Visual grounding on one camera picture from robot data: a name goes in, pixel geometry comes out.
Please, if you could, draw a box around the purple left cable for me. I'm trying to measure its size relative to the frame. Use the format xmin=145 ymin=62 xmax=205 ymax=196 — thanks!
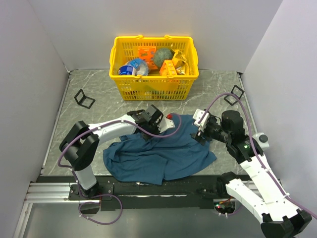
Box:
xmin=56 ymin=113 xmax=183 ymax=226

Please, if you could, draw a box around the black stand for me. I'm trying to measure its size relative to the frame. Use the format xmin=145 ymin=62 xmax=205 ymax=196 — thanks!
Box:
xmin=224 ymin=85 xmax=245 ymax=106
xmin=74 ymin=89 xmax=96 ymax=109

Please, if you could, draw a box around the blue white can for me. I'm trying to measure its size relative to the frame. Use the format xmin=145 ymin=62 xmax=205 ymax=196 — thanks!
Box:
xmin=118 ymin=58 xmax=149 ymax=76

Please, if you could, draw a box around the orange cracker box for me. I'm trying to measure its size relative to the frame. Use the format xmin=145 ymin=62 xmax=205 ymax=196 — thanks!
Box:
xmin=159 ymin=60 xmax=177 ymax=76

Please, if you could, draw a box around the black right stand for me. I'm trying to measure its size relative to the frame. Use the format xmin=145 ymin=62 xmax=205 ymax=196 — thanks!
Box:
xmin=224 ymin=85 xmax=245 ymax=106

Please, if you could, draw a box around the blue t-shirt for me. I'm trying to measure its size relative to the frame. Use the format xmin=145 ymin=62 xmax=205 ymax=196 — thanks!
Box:
xmin=103 ymin=115 xmax=216 ymax=185

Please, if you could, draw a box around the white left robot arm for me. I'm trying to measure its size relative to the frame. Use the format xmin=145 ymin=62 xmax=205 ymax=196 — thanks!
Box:
xmin=59 ymin=105 xmax=163 ymax=199

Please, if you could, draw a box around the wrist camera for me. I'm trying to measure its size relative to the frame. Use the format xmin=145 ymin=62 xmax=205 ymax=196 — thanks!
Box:
xmin=158 ymin=114 xmax=175 ymax=133
xmin=193 ymin=109 xmax=210 ymax=132

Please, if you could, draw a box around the yellow snack bag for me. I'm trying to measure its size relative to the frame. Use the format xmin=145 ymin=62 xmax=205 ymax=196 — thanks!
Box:
xmin=171 ymin=50 xmax=190 ymax=75

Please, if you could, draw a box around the green avocado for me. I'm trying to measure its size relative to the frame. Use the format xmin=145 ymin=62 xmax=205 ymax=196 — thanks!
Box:
xmin=153 ymin=48 xmax=174 ymax=68

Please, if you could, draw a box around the black left stand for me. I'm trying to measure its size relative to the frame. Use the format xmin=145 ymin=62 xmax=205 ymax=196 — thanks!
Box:
xmin=74 ymin=89 xmax=96 ymax=109

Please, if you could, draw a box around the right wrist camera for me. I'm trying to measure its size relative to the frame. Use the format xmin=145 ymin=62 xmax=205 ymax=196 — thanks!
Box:
xmin=193 ymin=109 xmax=210 ymax=132

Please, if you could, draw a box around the yellow plastic basket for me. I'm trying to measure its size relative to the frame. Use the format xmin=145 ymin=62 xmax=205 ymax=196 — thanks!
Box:
xmin=109 ymin=35 xmax=199 ymax=101

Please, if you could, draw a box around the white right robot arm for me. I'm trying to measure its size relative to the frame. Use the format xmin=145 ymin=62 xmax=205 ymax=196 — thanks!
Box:
xmin=191 ymin=109 xmax=312 ymax=238

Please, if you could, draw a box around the orange snack box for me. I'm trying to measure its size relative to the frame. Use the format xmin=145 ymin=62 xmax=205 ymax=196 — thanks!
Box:
xmin=138 ymin=46 xmax=158 ymax=70

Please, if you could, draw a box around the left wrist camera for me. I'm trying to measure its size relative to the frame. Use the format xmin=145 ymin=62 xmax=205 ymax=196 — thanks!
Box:
xmin=158 ymin=114 xmax=175 ymax=133

